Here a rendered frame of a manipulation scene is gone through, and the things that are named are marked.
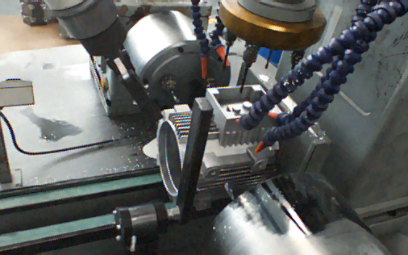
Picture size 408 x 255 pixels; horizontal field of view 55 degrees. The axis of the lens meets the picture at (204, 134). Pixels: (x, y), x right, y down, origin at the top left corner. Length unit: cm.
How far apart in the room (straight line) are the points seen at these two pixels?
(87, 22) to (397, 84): 51
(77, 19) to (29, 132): 64
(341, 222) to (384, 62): 32
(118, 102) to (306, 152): 66
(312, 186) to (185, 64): 46
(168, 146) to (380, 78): 45
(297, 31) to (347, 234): 30
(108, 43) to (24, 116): 66
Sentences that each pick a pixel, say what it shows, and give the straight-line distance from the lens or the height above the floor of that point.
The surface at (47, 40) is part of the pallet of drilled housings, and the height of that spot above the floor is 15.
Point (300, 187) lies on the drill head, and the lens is 60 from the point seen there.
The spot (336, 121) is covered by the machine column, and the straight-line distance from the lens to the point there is 86.
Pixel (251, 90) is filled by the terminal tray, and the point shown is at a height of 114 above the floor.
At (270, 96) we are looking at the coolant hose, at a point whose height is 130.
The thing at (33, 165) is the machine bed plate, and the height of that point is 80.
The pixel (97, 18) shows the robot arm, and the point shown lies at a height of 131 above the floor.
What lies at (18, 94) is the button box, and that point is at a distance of 89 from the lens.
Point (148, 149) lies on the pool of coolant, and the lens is 114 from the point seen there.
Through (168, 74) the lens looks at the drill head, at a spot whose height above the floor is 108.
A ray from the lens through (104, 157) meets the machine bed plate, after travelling 111.
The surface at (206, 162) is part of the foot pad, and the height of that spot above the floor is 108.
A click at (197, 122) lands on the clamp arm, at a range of 56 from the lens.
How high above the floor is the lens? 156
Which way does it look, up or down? 38 degrees down
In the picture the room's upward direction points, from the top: 12 degrees clockwise
